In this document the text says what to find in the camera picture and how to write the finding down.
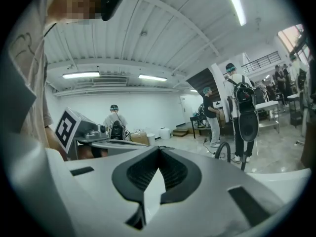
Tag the person's grey printed t-shirt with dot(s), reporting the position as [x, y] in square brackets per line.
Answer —
[29, 58]

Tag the white table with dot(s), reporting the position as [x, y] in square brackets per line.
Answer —
[267, 105]

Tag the black curved faucet spout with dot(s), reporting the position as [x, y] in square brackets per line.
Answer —
[222, 146]

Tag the person's face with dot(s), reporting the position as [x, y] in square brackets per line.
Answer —
[74, 4]

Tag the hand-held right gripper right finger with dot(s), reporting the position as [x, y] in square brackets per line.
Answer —
[217, 181]

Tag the person's left hand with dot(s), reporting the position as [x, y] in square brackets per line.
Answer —
[93, 153]

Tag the black rack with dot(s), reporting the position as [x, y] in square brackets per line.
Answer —
[296, 110]

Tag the black balcony railing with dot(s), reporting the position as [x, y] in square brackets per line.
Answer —
[261, 62]

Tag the black head-mounted camera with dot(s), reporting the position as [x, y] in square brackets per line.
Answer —
[109, 4]

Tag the person's left forearm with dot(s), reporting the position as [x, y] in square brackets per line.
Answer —
[53, 142]

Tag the flat cardboard boxes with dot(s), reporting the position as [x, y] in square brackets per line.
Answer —
[182, 132]

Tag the white door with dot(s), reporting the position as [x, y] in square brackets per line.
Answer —
[187, 110]

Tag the cardboard box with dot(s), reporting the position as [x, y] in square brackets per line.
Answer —
[138, 137]

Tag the black hand shower wand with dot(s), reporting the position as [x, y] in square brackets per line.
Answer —
[244, 162]

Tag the white bucket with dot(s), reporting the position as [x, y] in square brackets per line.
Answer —
[165, 133]
[150, 139]

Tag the black table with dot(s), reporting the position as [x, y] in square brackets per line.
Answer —
[197, 118]

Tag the ceiling air conditioner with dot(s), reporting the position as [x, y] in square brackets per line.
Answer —
[109, 81]

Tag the dark staircase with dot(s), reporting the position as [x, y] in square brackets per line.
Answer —
[203, 79]

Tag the black backpack with round shell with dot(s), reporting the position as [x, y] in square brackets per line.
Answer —
[247, 112]

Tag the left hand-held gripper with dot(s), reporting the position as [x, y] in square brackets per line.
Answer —
[74, 130]

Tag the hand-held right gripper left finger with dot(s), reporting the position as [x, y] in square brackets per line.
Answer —
[98, 186]

